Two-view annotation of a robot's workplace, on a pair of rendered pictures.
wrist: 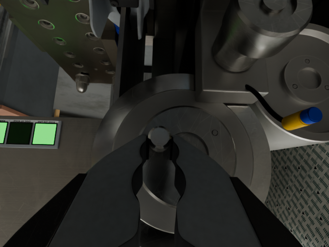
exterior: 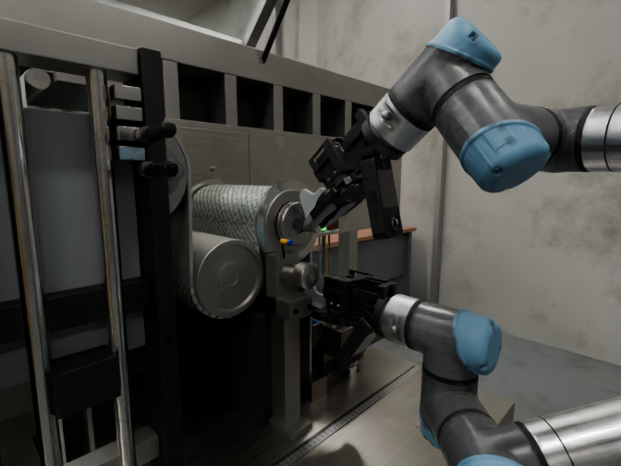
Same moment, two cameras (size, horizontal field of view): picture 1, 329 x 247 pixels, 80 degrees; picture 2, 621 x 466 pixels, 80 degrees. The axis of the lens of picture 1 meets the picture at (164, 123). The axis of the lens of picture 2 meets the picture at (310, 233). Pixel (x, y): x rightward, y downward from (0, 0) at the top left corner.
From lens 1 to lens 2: 0.54 m
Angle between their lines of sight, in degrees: 46
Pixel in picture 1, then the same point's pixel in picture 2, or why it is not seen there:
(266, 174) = (259, 218)
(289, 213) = not seen: hidden behind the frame
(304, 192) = not seen: hidden behind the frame
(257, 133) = (261, 239)
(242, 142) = (270, 233)
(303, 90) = (236, 269)
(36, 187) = not seen: hidden behind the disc
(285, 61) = (240, 287)
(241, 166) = (271, 221)
